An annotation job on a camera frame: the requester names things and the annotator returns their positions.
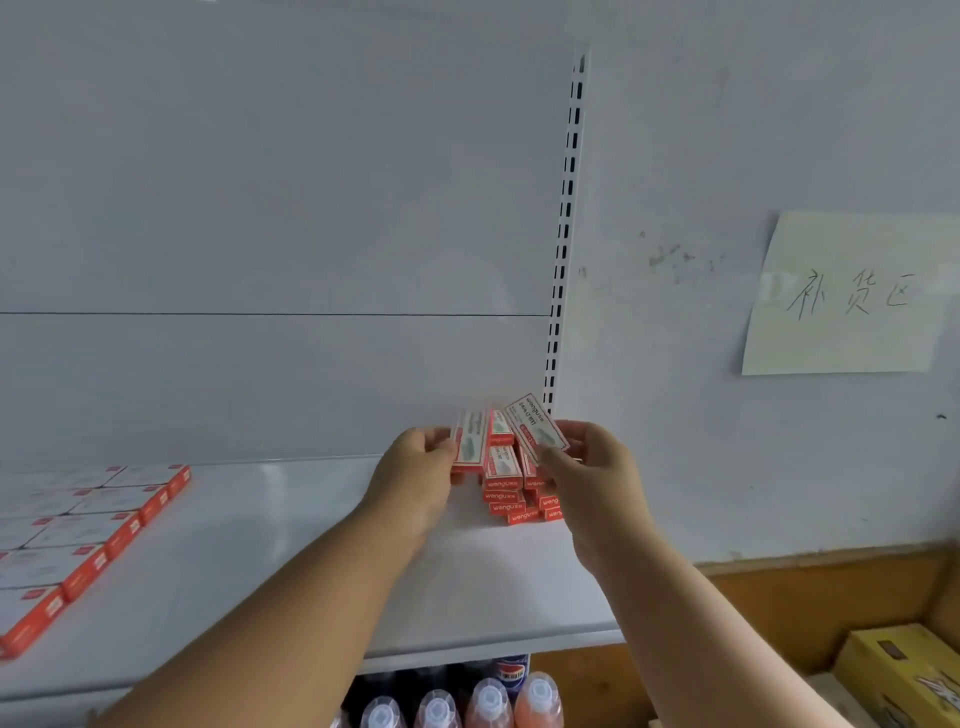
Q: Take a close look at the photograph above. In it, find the person's right hand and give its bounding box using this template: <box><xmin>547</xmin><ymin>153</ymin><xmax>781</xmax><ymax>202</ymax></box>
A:
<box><xmin>535</xmin><ymin>419</ymin><xmax>655</xmax><ymax>577</ymax></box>

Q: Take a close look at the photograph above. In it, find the person's left hand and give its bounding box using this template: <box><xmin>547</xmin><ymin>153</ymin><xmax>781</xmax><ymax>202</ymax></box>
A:
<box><xmin>358</xmin><ymin>426</ymin><xmax>460</xmax><ymax>543</ymax></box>

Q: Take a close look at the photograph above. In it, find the red white staple box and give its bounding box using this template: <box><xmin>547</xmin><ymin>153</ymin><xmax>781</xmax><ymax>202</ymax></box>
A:
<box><xmin>450</xmin><ymin>408</ymin><xmax>493</xmax><ymax>481</ymax></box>
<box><xmin>501</xmin><ymin>392</ymin><xmax>570</xmax><ymax>466</ymax></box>

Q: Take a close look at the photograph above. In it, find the person's left forearm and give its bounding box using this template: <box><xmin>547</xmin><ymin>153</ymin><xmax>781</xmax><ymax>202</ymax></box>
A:
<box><xmin>96</xmin><ymin>504</ymin><xmax>420</xmax><ymax>728</ymax></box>

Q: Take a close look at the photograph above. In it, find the person's right forearm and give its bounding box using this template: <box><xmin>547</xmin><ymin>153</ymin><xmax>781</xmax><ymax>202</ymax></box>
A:
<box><xmin>592</xmin><ymin>534</ymin><xmax>856</xmax><ymax>728</ymax></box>

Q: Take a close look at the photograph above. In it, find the pile of small red boxes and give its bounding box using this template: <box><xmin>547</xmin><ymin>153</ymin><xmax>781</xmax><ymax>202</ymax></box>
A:
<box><xmin>480</xmin><ymin>408</ymin><xmax>567</xmax><ymax>527</ymax></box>

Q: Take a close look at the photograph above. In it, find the white metal shelf board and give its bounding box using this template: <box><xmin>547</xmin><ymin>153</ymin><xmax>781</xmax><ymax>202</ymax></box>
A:
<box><xmin>0</xmin><ymin>454</ymin><xmax>628</xmax><ymax>728</ymax></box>

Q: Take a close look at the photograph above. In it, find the orange drink bottle clear cap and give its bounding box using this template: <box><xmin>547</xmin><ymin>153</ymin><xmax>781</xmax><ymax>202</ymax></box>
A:
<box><xmin>464</xmin><ymin>678</ymin><xmax>516</xmax><ymax>728</ymax></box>
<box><xmin>515</xmin><ymin>672</ymin><xmax>565</xmax><ymax>728</ymax></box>

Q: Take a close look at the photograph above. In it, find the white shelf back panel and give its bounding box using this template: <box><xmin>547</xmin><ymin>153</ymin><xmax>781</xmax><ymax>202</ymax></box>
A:
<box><xmin>0</xmin><ymin>0</ymin><xmax>580</xmax><ymax>472</ymax></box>

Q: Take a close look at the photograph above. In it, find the pink drink bottle clear cap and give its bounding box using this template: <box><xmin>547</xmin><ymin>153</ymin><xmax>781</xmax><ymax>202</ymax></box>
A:
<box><xmin>359</xmin><ymin>696</ymin><xmax>408</xmax><ymax>728</ymax></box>
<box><xmin>414</xmin><ymin>689</ymin><xmax>463</xmax><ymax>728</ymax></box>

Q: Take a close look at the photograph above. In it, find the pale yellow paper note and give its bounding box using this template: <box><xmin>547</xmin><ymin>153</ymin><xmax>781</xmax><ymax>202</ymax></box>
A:
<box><xmin>741</xmin><ymin>210</ymin><xmax>960</xmax><ymax>377</ymax></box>

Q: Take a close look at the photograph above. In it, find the row of flat orange cartons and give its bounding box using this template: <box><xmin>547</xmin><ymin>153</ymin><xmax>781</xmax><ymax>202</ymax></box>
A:
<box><xmin>0</xmin><ymin>464</ymin><xmax>193</xmax><ymax>661</ymax></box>

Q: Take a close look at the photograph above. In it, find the yellow cardboard carton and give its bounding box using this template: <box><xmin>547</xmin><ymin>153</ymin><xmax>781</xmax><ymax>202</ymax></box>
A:
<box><xmin>833</xmin><ymin>623</ymin><xmax>960</xmax><ymax>728</ymax></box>

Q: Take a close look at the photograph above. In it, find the white slotted upright rail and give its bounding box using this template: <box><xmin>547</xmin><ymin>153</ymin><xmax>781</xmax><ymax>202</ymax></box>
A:
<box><xmin>541</xmin><ymin>46</ymin><xmax>591</xmax><ymax>418</ymax></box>

